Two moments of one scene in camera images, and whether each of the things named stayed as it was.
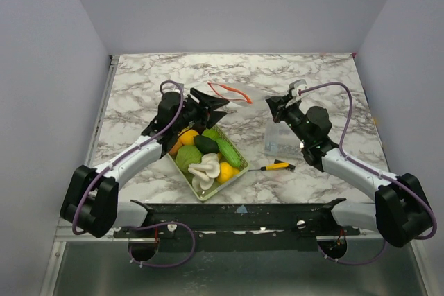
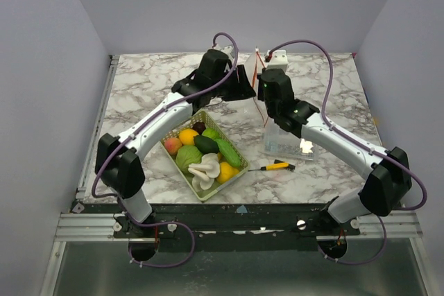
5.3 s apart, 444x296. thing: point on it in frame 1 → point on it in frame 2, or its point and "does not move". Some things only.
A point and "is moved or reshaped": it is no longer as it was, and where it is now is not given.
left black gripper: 212,102 → 242,89
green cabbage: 187,154 does not move
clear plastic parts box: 280,141 does not move
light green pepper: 210,133 does not move
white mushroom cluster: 205,172 does not move
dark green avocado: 206,145 does not move
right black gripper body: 281,109 → 269,76
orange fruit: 187,138 does not move
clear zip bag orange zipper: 248,99 is moved or reshaped
